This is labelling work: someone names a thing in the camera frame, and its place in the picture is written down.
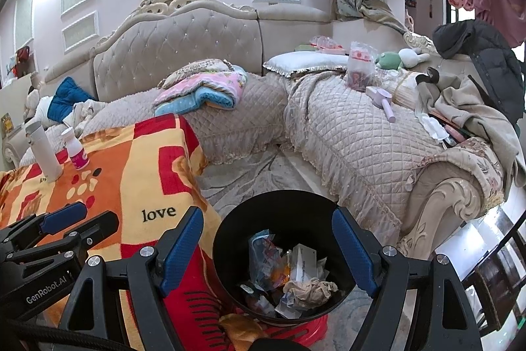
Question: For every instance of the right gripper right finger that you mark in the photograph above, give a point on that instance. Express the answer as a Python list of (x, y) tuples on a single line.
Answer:
[(442, 317)]

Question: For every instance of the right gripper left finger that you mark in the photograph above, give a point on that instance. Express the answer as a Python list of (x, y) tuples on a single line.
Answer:
[(149, 275)]

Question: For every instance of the beige paper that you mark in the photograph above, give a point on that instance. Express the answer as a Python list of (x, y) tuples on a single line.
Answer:
[(303, 296)]

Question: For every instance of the clear blue plastic wrapper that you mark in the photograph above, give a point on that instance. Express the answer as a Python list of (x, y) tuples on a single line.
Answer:
[(269, 266)]

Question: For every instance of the white medicine box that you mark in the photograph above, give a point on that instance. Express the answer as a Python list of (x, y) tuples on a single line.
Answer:
[(305, 265)]

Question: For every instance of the black trash bin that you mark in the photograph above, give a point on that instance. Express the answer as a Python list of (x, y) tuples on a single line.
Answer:
[(290, 217)]

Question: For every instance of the white thermos bottle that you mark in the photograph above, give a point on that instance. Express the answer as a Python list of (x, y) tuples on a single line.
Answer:
[(43, 151)]

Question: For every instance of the orange red love blanket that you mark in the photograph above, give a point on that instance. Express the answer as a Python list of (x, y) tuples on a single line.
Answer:
[(145, 173)]

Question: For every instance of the white pink pill bottle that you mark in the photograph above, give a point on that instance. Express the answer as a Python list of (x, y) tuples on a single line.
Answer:
[(74, 148)]

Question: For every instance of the beige crumpled clothing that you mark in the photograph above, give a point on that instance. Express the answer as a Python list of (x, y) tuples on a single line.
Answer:
[(81, 114)]

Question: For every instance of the pink blue folded blanket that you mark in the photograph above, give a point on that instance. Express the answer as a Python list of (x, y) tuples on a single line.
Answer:
[(211, 82)]

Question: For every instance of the beige coat on sofa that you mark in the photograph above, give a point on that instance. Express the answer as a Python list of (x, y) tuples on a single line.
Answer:
[(460, 101)]

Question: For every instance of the purple hair brush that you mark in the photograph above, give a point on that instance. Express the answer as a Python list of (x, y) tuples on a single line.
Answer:
[(382, 99)]

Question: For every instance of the beige tufted sofa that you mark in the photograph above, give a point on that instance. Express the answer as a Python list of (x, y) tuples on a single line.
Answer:
[(399, 183)]

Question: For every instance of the white frilled pillow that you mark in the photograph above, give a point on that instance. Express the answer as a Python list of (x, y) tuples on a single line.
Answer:
[(296, 64)]

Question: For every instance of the plastic bag of snacks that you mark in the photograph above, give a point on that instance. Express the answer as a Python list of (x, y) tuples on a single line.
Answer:
[(360, 67)]

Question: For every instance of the black down jacket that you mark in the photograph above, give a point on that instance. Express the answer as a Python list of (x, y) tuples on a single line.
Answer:
[(499, 70)]

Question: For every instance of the green white plush toy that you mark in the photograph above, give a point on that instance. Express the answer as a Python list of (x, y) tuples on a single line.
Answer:
[(404, 58)]

